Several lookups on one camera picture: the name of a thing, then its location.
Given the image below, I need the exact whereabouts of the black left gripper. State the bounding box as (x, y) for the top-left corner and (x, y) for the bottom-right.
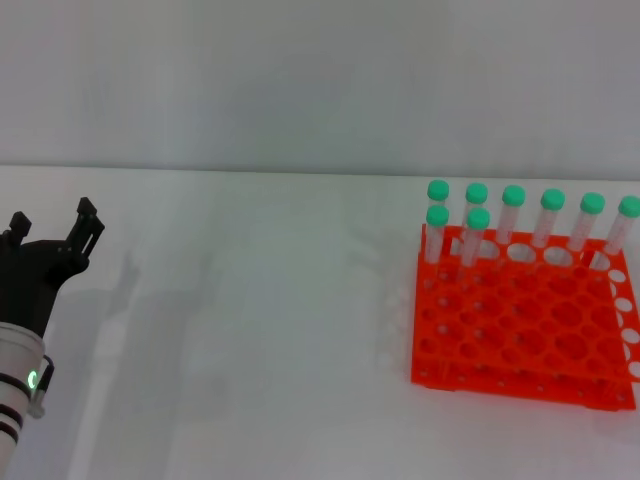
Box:
(0, 196), (107, 342)

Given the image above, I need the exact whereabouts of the green capped clear test tube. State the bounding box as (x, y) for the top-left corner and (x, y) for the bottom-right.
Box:
(530, 188), (567, 250)
(458, 207), (492, 272)
(426, 179), (451, 209)
(424, 205), (450, 266)
(495, 184), (528, 243)
(598, 195), (640, 255)
(566, 192), (607, 252)
(464, 182), (490, 211)

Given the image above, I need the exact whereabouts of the orange plastic test tube rack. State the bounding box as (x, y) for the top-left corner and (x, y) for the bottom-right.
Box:
(410, 224), (640, 413)

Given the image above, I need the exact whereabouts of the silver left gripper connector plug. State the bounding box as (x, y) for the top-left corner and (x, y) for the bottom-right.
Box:
(28, 389), (49, 419)

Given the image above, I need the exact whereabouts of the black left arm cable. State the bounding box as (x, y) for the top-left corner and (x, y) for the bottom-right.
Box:
(36, 353), (56, 397)

